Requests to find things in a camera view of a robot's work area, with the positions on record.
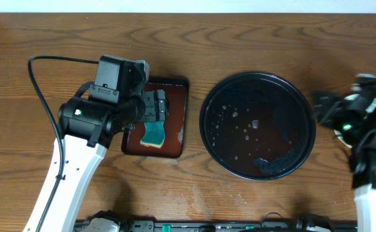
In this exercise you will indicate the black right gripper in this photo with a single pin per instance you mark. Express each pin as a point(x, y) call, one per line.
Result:
point(330, 106)

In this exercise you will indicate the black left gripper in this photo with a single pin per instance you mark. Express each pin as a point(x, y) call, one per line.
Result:
point(158, 107)

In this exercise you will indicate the yellow plate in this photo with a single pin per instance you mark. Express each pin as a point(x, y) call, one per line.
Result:
point(346, 137)

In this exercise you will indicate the green yellow sponge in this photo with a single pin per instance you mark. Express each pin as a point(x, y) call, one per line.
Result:
point(154, 135)

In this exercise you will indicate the light green plate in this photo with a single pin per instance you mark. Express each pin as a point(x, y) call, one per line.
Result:
point(369, 109)

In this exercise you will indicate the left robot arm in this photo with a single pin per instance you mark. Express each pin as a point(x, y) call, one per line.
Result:
point(83, 135)

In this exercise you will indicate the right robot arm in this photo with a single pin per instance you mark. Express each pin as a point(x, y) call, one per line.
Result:
point(355, 120)

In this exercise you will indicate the rectangular brown water tray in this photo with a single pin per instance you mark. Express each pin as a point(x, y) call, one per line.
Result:
point(176, 90)

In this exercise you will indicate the round black tray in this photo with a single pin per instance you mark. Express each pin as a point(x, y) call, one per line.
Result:
point(257, 126)

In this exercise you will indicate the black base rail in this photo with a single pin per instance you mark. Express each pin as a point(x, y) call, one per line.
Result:
point(110, 221)

